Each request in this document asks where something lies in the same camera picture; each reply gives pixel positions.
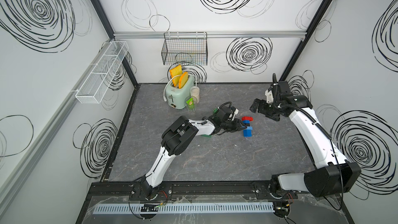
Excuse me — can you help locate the light blue long lego brick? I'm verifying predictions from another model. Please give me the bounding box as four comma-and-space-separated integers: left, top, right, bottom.
243, 126, 253, 138

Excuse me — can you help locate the white mesh wall shelf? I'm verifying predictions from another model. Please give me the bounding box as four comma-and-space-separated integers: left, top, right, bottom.
75, 40, 129, 104

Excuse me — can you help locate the red long lego brick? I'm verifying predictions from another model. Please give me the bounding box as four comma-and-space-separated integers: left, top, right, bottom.
241, 116, 254, 121

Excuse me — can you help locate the yellow toast slice back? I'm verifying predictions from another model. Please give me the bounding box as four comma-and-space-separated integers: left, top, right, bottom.
170, 64, 183, 88

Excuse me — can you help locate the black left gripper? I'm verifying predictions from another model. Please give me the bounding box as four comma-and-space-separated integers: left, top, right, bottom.
219, 119, 247, 133

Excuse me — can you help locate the orange toast slice front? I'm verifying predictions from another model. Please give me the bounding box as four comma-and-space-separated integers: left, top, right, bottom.
178, 72, 189, 89

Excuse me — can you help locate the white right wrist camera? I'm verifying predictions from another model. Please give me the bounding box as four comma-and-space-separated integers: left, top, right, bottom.
265, 88, 274, 104

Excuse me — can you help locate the clear glass with green packet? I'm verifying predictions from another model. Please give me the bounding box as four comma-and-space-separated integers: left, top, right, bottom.
185, 96, 197, 113

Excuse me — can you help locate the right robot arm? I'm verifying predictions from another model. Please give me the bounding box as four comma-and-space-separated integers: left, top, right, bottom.
250, 75, 361, 198

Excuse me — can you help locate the mint green toaster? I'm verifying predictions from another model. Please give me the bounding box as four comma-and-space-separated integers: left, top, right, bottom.
163, 74, 196, 110

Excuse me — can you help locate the jar of beige grains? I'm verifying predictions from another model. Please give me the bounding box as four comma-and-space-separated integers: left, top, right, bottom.
190, 86, 200, 103

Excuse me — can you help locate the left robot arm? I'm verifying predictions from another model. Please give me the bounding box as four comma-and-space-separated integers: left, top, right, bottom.
141, 102, 248, 197

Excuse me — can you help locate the black wire basket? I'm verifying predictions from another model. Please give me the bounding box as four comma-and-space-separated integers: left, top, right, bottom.
161, 32, 208, 65

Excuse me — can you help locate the white slotted cable duct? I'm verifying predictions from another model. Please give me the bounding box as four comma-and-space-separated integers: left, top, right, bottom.
93, 202, 275, 215

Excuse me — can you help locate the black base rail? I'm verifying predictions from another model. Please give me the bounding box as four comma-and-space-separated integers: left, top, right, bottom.
90, 179, 338, 201

